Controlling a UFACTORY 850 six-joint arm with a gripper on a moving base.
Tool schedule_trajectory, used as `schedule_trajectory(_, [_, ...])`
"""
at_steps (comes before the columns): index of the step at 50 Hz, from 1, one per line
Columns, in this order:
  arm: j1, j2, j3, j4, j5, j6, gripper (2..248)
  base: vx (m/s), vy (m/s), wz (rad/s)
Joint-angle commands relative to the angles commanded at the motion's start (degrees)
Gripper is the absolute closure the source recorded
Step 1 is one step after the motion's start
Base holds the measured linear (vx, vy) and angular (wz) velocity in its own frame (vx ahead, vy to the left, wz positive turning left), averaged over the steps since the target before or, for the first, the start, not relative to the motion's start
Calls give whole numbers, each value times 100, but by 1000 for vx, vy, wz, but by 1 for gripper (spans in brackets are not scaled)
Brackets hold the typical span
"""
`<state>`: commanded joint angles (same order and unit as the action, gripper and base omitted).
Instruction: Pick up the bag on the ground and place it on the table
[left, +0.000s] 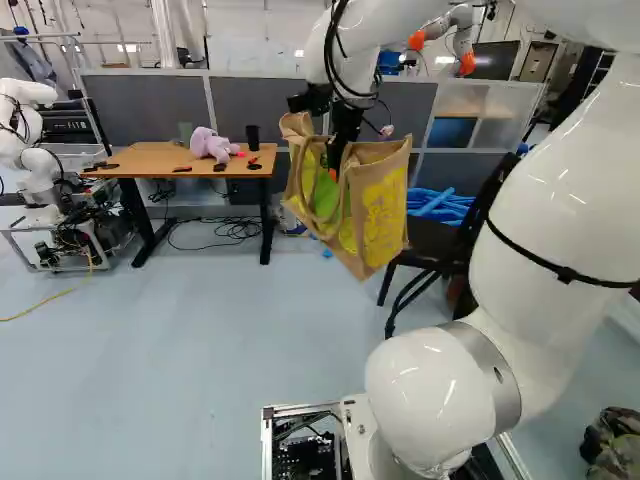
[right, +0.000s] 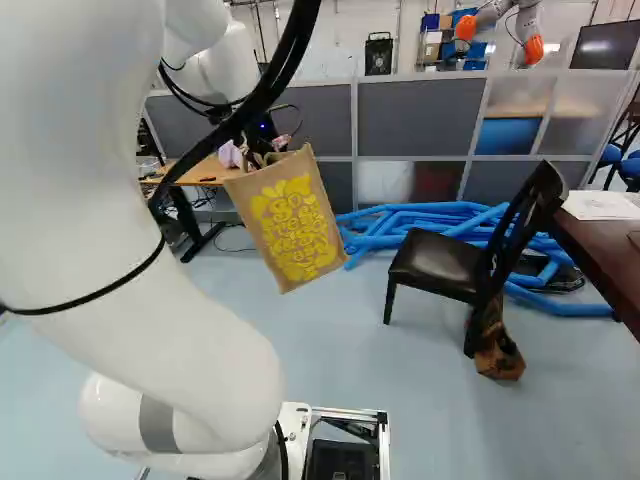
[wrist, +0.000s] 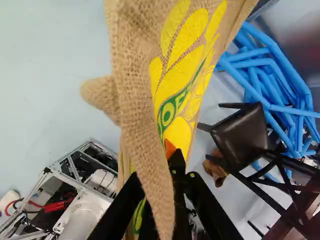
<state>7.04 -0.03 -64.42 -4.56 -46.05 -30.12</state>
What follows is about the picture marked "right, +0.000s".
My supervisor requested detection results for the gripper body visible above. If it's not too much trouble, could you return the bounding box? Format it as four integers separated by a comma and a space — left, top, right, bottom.
242, 111, 281, 154

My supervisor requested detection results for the brown bag with yellow print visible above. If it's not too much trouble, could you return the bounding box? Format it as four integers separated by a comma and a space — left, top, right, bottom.
221, 141, 349, 296

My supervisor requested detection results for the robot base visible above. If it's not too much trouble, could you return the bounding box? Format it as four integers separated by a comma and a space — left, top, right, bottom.
133, 399, 392, 480

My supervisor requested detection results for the pale pink packet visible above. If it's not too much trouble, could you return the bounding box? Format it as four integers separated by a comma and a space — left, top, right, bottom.
217, 140, 245, 170

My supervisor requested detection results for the wooden desk with black legs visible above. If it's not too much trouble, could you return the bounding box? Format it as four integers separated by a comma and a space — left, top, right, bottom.
138, 157, 230, 264

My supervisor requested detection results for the grey office partition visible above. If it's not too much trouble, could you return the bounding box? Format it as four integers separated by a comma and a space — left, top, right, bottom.
142, 68, 640, 213

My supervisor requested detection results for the black wooden chair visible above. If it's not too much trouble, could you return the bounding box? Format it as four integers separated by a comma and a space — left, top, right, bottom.
382, 159, 569, 359

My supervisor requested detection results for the grey robot with orange joints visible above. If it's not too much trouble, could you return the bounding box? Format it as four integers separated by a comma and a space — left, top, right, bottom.
454, 0, 553, 69

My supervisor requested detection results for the white paper sheet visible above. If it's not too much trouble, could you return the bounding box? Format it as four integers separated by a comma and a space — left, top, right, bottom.
563, 191, 640, 222

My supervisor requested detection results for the black monitor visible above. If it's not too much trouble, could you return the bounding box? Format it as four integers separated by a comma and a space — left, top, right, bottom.
569, 19, 640, 71

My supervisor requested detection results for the blue office chair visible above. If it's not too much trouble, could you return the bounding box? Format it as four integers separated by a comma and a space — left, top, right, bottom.
587, 130, 640, 192

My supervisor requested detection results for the dark brown table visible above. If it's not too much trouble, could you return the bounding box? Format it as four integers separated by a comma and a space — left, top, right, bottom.
551, 191, 640, 346

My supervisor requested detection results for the blue foam padded frame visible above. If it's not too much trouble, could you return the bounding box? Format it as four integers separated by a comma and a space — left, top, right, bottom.
335, 199, 616, 320

